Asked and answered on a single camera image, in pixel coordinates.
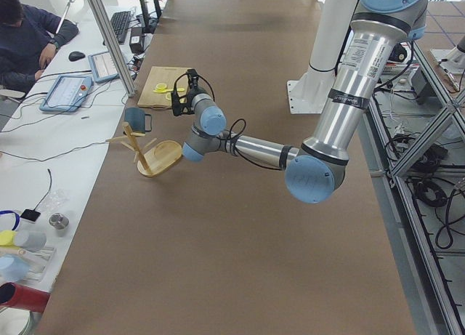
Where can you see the wooden cup rack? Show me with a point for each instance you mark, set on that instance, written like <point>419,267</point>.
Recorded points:
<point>153,158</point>

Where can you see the far teach pendant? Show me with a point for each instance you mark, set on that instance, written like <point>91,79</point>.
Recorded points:
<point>102,67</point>

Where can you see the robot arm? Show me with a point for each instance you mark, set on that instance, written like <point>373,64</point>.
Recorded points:
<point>317,168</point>

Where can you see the dark blue mug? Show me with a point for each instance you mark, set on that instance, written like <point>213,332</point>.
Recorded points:
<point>138,119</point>

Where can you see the wooden cutting board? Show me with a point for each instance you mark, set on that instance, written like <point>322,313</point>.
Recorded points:
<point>159,77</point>

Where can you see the near teach pendant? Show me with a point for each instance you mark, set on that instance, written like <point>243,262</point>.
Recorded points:
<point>67,94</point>

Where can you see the small black square device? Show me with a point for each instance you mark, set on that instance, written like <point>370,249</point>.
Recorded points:
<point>30,215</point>

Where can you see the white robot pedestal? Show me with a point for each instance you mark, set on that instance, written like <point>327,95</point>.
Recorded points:
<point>308,95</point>

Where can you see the seated person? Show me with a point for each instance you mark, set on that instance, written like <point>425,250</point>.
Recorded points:
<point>30,39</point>

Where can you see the clear plastic bag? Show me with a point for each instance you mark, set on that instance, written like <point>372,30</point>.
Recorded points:
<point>54,200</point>

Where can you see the teach pendant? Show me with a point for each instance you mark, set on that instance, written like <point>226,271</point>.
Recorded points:
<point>67,94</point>
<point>102,67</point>

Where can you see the light blue cup on rack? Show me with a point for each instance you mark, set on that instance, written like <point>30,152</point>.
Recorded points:
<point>13,268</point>

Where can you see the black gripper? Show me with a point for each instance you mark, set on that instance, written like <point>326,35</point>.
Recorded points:
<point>184,103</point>

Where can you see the black computer mouse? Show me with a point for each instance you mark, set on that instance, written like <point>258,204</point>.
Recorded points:
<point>75,56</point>

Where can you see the red thermos bottle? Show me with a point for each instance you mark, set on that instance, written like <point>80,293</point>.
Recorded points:
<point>22,297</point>

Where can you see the aluminium frame post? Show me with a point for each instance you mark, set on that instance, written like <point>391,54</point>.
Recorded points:
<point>101,17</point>

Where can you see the black keyboard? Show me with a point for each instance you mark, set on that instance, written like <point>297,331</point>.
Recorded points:
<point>120,22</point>

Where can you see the black power box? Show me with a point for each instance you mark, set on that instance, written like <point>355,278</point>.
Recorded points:
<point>137,40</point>

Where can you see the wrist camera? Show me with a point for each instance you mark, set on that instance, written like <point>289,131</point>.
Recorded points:
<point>192,77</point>

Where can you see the yellow cup on rack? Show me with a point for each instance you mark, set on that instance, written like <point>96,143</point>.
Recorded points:
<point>7,238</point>

